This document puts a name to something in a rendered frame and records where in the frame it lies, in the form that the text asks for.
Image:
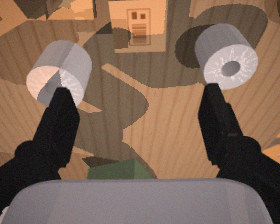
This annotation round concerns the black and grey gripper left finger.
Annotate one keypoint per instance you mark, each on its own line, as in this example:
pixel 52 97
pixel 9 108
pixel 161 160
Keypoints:
pixel 51 147

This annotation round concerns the small square wooden board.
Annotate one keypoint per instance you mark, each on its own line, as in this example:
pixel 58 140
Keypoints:
pixel 74 10

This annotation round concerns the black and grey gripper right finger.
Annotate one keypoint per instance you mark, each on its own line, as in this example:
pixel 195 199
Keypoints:
pixel 238 156

